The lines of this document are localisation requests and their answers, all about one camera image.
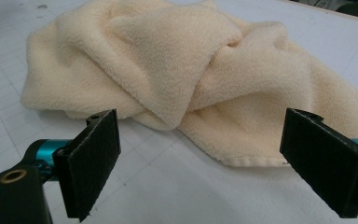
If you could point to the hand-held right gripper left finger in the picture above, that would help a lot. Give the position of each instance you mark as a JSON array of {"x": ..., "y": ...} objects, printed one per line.
[{"x": 87, "y": 161}]

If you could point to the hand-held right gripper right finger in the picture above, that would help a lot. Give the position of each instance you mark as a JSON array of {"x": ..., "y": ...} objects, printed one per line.
[{"x": 326, "y": 161}]

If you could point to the white grid mat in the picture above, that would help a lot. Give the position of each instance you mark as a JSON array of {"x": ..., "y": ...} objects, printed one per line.
[{"x": 174, "y": 196}]

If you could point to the cream terry towel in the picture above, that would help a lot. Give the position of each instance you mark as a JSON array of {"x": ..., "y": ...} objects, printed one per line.
[{"x": 174, "y": 68}]

